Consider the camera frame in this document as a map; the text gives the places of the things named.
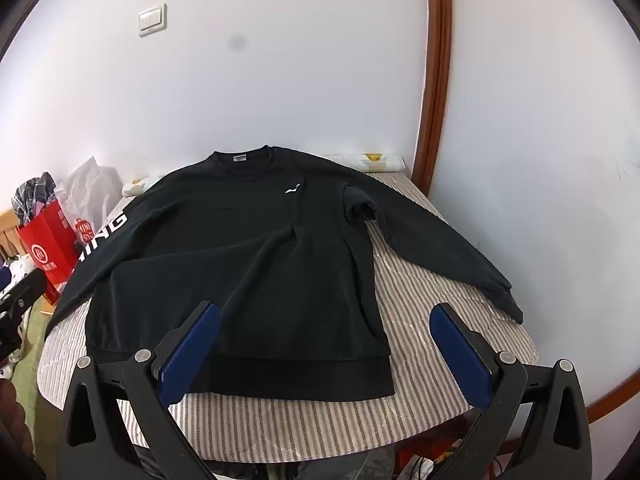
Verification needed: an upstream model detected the striped bed cover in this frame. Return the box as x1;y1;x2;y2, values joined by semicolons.
37;167;541;463

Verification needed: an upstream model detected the person's left forearm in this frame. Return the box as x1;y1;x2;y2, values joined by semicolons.
0;379;37;480

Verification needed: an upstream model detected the green cloth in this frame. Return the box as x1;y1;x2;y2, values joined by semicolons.
10;305;56;441

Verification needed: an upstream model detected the wooden door frame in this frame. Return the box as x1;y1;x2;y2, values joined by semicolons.
410;0;640;426

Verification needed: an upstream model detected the black sweatshirt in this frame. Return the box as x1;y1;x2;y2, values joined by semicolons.
44;145;524;403

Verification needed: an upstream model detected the white spotted cloth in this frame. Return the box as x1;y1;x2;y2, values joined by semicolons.
0;254;32;378

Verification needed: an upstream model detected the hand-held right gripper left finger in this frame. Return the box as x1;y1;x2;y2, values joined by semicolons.
56;301;223;480

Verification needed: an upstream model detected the dark plaid cloth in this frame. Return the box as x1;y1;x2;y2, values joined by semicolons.
11;171;58;226

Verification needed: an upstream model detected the red paper bag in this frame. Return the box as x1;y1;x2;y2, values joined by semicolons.
17;199;96;306

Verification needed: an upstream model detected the white plastic shopping bag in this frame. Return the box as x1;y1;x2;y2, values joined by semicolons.
54;156;125;226

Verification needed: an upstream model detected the white light switch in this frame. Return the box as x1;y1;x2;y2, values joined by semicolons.
137;3;168;38

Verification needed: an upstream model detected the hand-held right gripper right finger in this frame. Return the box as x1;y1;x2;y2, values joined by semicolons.
429;301;595;480

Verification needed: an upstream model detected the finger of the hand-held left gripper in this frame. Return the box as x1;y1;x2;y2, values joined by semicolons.
9;269;47;311

